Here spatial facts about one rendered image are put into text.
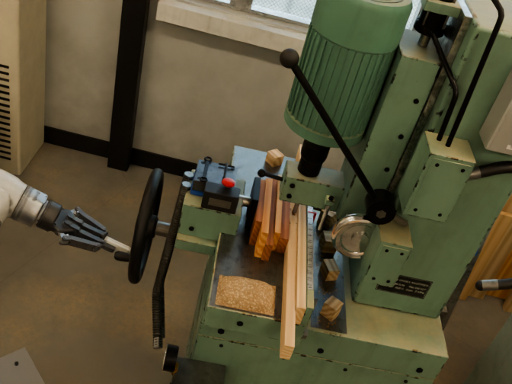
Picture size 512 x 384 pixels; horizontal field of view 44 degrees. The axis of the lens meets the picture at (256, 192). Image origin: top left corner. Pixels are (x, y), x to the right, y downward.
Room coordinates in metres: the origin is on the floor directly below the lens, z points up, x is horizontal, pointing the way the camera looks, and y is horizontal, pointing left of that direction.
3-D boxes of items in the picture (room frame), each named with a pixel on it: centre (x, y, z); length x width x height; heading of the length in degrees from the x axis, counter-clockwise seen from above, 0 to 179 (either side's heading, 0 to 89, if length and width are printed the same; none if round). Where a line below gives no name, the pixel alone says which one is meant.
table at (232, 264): (1.19, 0.01, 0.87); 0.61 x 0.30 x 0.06; 6
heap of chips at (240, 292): (0.94, -0.04, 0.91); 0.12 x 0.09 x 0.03; 96
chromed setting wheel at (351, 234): (1.09, -0.24, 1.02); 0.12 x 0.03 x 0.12; 96
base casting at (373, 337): (1.21, -0.22, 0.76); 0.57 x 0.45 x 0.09; 96
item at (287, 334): (1.08, -0.11, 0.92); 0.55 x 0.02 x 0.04; 6
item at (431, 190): (1.07, -0.33, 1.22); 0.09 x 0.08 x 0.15; 96
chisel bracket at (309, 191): (1.20, -0.12, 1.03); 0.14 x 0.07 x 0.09; 96
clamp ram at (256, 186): (1.19, 0.03, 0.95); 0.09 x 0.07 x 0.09; 6
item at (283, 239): (1.18, -0.08, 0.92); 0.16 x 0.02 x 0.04; 6
